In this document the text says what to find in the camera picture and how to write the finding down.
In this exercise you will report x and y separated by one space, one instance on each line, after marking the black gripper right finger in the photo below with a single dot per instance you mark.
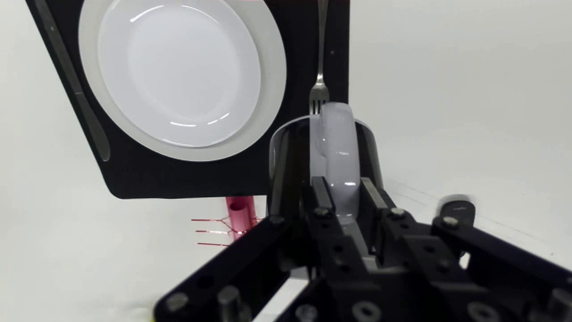
476 262

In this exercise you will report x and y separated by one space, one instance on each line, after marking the black placemat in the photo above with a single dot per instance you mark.
149 179

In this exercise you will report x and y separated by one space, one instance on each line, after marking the large cream dinner plate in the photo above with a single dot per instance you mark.
270 90

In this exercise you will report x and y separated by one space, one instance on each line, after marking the small white plate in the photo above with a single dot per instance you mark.
179 72

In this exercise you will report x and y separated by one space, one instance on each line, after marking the metal fork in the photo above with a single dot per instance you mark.
322 36

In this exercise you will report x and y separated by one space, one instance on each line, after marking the pink comb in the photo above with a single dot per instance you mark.
242 215

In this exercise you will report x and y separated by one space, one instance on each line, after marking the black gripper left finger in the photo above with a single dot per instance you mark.
238 256

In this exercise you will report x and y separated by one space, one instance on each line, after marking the metal knife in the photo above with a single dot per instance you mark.
90 118

